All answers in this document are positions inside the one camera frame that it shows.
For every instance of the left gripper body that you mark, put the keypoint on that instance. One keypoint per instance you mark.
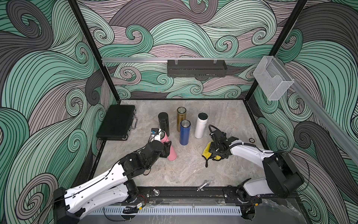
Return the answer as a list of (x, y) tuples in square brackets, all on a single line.
[(163, 152)]

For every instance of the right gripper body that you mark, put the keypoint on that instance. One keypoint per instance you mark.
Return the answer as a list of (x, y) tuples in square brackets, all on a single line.
[(214, 149)]

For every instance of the yellow grey cleaning cloth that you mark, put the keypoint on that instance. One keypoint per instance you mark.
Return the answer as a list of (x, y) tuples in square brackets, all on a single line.
[(208, 155)]

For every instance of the pink thermos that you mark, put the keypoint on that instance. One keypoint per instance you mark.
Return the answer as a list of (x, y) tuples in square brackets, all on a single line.
[(169, 151)]

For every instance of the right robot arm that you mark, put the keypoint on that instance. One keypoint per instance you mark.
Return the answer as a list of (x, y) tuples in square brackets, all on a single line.
[(281, 176)]

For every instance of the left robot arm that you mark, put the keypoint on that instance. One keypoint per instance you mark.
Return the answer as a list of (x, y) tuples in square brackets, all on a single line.
[(112, 186)]

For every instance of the white thermos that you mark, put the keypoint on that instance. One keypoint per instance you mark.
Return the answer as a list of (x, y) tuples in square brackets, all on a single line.
[(200, 125)]

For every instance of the black thermos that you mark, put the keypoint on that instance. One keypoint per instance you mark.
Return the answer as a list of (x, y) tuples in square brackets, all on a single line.
[(163, 120)]

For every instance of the blue thermos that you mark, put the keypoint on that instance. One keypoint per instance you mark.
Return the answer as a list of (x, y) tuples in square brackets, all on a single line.
[(185, 127)]

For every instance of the gold thermos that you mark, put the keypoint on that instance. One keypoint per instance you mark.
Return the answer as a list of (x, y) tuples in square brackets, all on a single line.
[(181, 115)]

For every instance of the black hard case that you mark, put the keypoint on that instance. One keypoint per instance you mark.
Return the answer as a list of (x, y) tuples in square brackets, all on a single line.
[(118, 123)]

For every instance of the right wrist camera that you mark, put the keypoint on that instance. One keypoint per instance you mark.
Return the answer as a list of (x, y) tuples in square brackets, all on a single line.
[(216, 134)]

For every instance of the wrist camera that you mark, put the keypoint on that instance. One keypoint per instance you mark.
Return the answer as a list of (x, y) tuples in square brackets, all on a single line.
[(216, 134), (155, 134)]

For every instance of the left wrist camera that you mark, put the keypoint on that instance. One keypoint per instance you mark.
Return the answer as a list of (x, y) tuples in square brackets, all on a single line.
[(155, 134)]

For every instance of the silver bolt on rail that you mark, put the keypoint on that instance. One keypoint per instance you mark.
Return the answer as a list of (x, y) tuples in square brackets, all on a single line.
[(202, 186)]

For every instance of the silver knob on rail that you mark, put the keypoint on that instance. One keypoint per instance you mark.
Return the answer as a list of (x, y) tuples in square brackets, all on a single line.
[(156, 192)]

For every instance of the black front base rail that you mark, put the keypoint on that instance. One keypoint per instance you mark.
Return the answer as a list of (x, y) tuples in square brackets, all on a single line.
[(229, 192)]

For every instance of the white slotted cable duct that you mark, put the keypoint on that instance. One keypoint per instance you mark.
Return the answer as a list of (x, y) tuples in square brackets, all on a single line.
[(174, 210)]

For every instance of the black wall shelf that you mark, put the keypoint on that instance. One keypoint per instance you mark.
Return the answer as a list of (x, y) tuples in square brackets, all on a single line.
[(196, 68)]

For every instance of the clear acrylic wall holder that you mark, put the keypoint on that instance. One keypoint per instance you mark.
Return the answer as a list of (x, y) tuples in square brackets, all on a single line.
[(273, 77)]

